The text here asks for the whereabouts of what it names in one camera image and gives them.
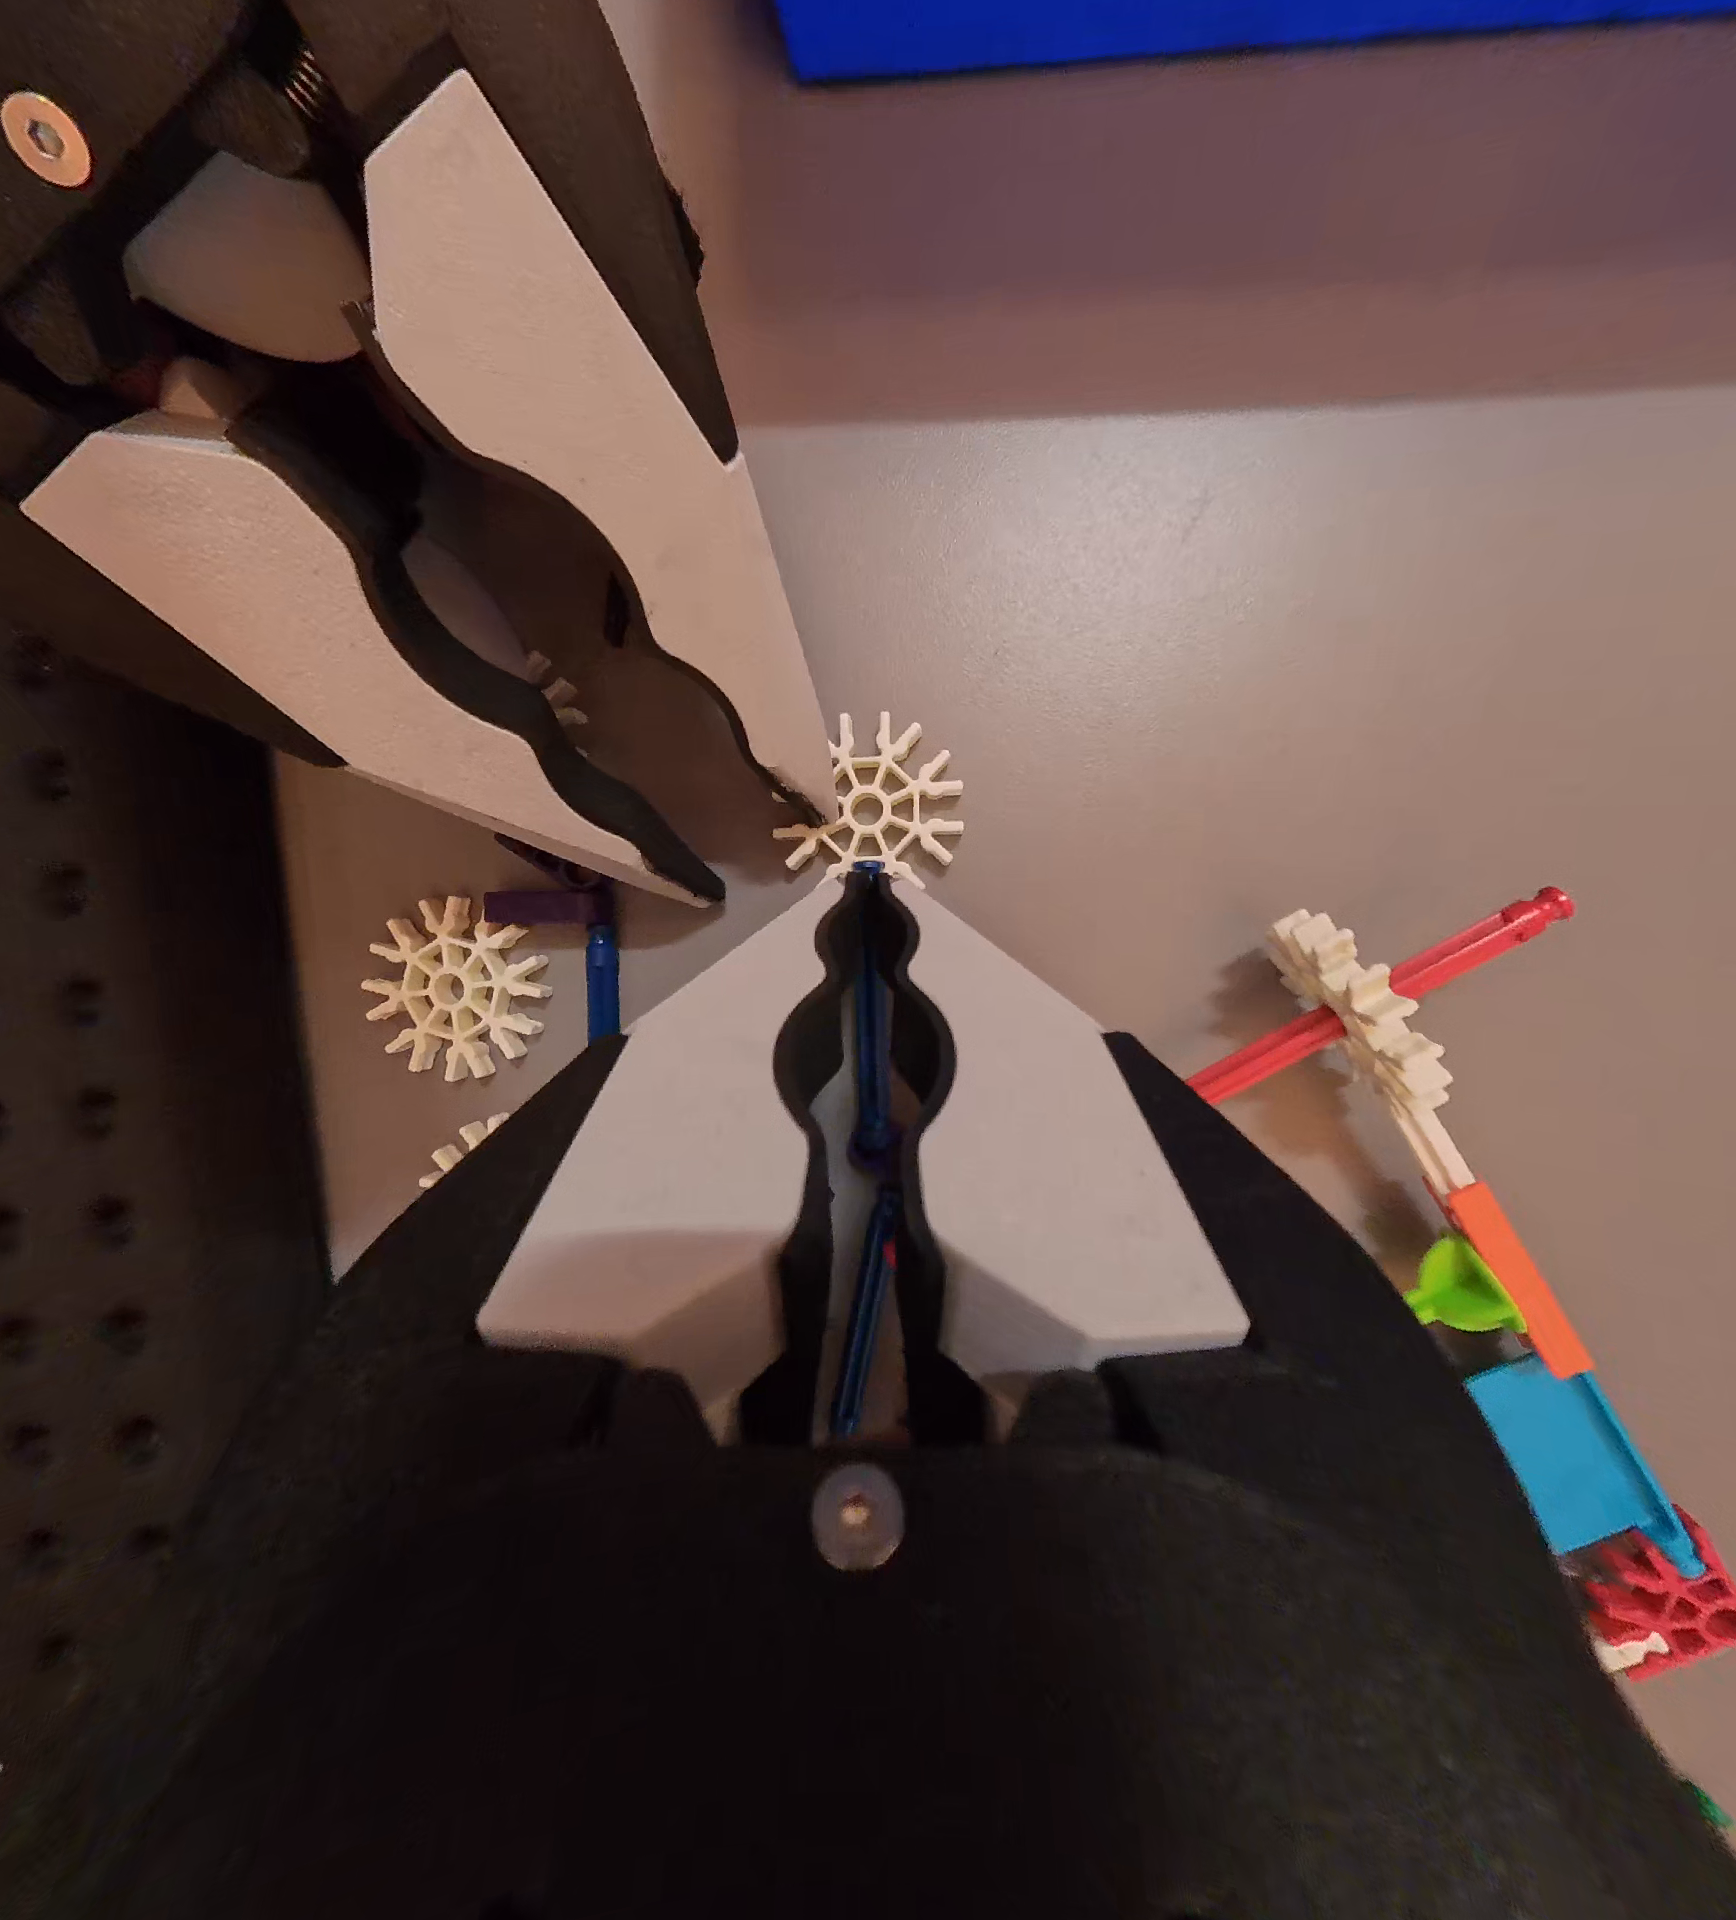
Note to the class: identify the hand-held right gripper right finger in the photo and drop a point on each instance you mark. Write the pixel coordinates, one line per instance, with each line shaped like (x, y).
(1079, 1200)

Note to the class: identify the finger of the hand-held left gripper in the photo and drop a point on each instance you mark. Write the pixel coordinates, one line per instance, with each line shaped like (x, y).
(552, 331)
(238, 585)

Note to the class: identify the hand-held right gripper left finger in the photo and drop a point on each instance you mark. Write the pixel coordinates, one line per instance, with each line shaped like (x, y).
(643, 1200)

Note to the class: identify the white snowflake connector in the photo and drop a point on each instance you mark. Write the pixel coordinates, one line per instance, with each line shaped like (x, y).
(877, 807)
(456, 986)
(462, 1148)

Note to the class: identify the blue toy rod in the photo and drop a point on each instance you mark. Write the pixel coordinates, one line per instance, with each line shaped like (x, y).
(865, 1321)
(600, 982)
(869, 1021)

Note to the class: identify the purple clip connector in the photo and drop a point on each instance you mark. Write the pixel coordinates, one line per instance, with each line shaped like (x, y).
(547, 904)
(547, 866)

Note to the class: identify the colourful toy construction model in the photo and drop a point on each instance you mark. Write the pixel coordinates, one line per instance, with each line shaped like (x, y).
(1542, 1440)

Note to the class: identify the blue storage bin with tag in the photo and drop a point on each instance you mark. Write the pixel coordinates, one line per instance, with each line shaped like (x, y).
(1109, 30)

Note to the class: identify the black perforated panel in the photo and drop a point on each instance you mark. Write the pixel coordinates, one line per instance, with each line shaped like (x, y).
(59, 1200)

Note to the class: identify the short green toy rod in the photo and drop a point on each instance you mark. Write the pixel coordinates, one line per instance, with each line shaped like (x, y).
(1708, 1803)

